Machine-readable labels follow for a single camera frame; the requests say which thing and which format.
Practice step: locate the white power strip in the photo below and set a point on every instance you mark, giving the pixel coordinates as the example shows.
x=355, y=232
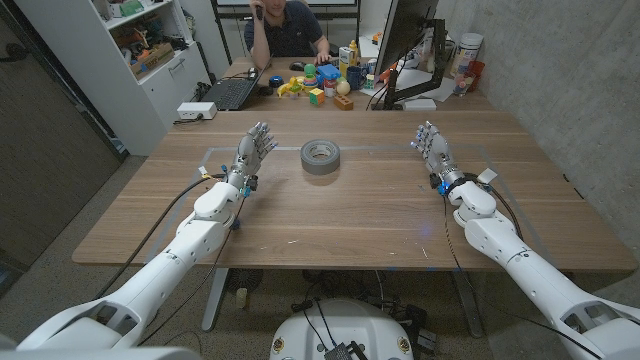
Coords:
x=196, y=110

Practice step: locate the colourful puzzle cube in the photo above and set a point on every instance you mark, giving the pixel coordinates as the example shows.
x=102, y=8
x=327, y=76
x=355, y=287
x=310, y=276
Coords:
x=316, y=96

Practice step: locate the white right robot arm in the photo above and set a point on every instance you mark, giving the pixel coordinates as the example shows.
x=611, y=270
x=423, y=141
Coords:
x=525, y=260

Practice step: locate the white shelf cabinet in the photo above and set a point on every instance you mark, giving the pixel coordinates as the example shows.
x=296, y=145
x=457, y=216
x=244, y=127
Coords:
x=135, y=105

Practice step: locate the red and white soup can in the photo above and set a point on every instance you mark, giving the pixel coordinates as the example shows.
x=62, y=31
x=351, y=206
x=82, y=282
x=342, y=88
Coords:
x=329, y=89

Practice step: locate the dark blue mug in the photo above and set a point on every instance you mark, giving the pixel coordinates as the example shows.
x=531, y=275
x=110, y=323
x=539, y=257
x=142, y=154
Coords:
x=355, y=77

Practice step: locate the cardboard box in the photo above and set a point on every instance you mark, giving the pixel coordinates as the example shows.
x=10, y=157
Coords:
x=152, y=61

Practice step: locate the small green and white box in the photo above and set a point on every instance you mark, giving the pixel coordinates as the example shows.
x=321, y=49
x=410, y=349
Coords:
x=369, y=81

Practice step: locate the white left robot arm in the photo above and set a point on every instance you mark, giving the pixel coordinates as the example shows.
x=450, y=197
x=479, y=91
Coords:
x=185, y=245

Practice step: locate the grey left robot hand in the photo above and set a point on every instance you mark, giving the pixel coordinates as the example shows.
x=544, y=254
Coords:
x=250, y=150

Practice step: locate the large white canister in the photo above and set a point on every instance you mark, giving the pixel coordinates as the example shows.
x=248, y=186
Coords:
x=466, y=52

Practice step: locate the cream ball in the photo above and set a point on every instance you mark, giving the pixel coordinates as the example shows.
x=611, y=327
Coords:
x=343, y=88

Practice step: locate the brown wooden block with holes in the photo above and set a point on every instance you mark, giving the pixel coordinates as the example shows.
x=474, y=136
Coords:
x=343, y=102

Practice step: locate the black computer mouse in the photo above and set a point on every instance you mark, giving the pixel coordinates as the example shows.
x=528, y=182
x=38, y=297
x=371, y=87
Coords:
x=297, y=65

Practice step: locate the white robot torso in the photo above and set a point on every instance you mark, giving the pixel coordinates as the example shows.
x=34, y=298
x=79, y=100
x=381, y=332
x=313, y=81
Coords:
x=345, y=325

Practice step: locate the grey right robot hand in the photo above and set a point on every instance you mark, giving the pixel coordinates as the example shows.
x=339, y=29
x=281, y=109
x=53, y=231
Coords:
x=436, y=150

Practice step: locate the person in dark polo shirt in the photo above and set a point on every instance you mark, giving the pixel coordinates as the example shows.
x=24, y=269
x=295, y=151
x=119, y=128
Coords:
x=292, y=35

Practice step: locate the yellow banana toy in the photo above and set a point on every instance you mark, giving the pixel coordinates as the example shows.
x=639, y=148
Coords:
x=287, y=89

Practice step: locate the grey duct tape roll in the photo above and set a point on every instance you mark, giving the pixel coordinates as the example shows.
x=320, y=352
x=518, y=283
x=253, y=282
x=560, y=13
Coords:
x=312, y=164

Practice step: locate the white paper sheets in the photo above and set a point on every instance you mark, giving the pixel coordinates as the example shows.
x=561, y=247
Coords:
x=417, y=80

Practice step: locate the black laptop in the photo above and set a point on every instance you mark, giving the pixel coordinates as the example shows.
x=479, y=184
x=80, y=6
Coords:
x=231, y=92

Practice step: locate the flat white box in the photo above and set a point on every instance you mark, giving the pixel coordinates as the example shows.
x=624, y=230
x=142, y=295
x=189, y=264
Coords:
x=419, y=104

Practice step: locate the black and blue tape roll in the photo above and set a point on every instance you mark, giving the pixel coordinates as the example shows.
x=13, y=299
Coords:
x=275, y=81

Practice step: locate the black device on torso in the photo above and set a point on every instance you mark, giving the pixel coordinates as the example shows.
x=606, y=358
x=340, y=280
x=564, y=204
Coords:
x=345, y=351

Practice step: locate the yellow and white sugar box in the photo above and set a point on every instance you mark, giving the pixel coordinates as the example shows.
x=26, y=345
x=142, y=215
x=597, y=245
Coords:
x=344, y=61

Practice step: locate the black monitor stand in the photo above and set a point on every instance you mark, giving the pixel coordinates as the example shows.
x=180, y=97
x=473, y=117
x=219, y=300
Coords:
x=439, y=55

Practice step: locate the black fan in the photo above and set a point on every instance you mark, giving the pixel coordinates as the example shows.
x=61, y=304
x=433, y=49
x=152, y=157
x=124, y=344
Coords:
x=244, y=280

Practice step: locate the grey table leg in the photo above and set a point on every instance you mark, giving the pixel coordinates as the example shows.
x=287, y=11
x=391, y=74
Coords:
x=469, y=305
x=215, y=300

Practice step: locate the yellow mustard bottle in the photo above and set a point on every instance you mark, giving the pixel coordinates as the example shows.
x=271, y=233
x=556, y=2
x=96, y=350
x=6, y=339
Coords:
x=354, y=52

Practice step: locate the blue plastic toy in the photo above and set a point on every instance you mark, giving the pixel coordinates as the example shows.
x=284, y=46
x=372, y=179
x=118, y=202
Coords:
x=328, y=71

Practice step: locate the black computer monitor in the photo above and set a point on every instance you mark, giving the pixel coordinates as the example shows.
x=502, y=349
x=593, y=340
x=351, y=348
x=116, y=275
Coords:
x=402, y=30

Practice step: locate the red cup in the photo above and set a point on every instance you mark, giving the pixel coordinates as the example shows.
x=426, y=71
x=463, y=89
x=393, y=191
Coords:
x=476, y=72

